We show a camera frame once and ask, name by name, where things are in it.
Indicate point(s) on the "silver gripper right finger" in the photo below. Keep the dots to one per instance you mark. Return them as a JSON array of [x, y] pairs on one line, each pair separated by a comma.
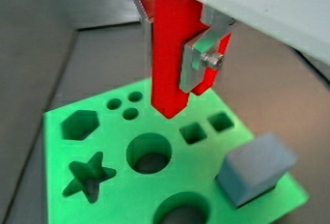
[[200, 54]]

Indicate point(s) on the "red double-square block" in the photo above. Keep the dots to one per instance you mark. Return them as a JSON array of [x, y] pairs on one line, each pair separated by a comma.
[[176, 24]]

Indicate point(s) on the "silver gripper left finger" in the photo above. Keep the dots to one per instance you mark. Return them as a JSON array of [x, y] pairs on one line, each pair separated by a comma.
[[145, 10]]

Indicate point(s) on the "green foam shape board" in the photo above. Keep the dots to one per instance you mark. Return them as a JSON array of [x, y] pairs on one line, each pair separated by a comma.
[[123, 165]]

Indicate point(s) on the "blue rectangular block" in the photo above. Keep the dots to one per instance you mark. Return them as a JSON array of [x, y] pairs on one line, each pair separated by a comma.
[[252, 168]]

